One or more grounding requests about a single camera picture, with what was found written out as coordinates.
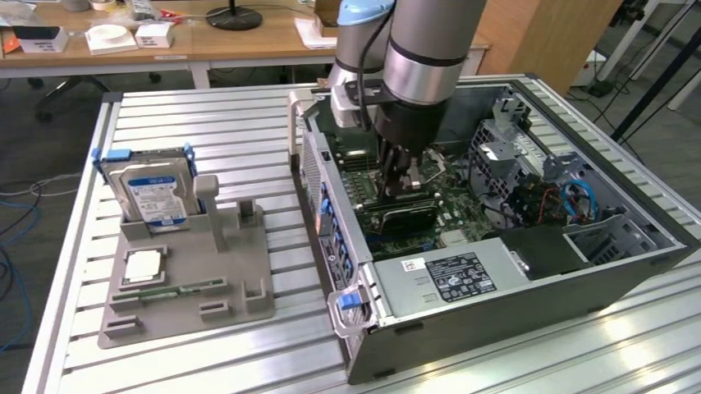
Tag RAM slot bank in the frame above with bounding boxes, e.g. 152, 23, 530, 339
337, 146, 381, 172

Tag hard disk in blue caddy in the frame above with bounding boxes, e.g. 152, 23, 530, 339
89, 143, 204, 236

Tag metal socket cover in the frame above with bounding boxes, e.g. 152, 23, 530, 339
417, 148, 448, 186

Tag installed RAM stick white label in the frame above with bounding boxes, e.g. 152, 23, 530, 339
356, 193, 441, 214

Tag red wire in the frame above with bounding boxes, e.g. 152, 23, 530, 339
536, 184, 564, 225

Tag green graphics card black fan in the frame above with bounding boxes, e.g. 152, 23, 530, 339
353, 195, 441, 247

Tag blue wire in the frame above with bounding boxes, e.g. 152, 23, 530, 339
560, 178, 600, 225

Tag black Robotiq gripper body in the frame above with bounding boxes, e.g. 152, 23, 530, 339
373, 102, 444, 153

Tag black stand pole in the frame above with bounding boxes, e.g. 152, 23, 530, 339
610, 24, 701, 143

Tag open black PC case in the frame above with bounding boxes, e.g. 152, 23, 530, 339
287, 77, 701, 385

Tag black camera cable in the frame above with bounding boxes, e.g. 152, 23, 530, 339
356, 0, 396, 129

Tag black lamp base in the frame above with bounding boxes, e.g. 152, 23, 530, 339
204, 0, 264, 32

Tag white box black top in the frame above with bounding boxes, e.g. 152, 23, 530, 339
18, 26, 70, 54

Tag stack of papers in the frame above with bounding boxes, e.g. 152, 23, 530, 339
293, 16, 337, 50

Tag perforated metal drive cage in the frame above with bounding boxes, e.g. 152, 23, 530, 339
469, 118, 548, 194

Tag grey disk bay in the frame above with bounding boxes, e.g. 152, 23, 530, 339
563, 213, 658, 268

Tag office chair base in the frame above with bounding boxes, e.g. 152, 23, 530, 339
26, 76, 110, 122

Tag grey power supply unit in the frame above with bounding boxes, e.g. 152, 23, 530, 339
365, 237, 530, 323

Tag green motherboard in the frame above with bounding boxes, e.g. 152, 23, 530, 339
327, 135, 503, 259

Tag white floor cable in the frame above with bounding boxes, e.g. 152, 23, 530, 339
0, 172, 82, 198

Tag green RAM stick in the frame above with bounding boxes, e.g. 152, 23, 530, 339
138, 281, 225, 303

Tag white round holder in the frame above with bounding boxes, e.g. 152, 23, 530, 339
84, 24, 138, 56

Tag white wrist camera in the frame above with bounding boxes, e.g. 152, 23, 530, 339
329, 80, 396, 129

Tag silver chipset heatsink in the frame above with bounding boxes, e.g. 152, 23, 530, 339
440, 229, 472, 247

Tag grey parts rack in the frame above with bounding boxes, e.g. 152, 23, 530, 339
96, 174, 277, 350

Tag wooden desk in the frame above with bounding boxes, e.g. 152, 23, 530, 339
0, 0, 491, 79

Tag small white labelled box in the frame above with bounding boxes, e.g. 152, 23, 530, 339
133, 23, 174, 49

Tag blue floor cable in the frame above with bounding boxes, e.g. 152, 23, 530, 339
0, 200, 42, 350

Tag silver CPU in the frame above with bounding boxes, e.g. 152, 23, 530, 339
124, 250, 162, 281

